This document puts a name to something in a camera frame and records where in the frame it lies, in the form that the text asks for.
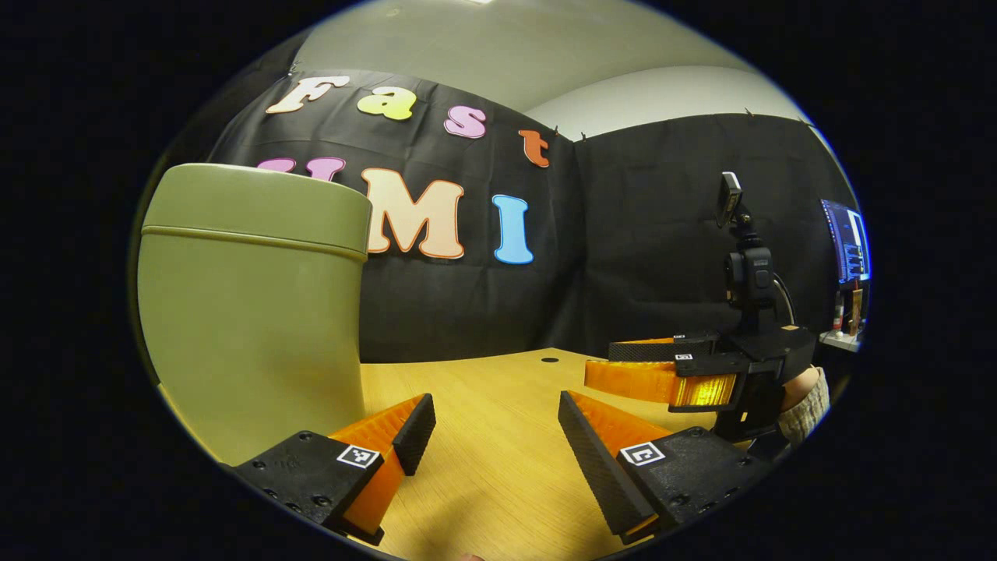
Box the computer monitor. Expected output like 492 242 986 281
820 199 872 285

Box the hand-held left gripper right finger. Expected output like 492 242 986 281
557 390 773 545

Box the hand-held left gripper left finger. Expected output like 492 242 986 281
232 393 437 546

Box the green desktop garbage bin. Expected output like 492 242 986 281
136 162 375 467

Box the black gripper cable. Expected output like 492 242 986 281
773 274 797 326

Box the black backdrop cloth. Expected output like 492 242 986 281
167 51 858 363

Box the wooden desktop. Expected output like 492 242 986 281
160 347 780 561

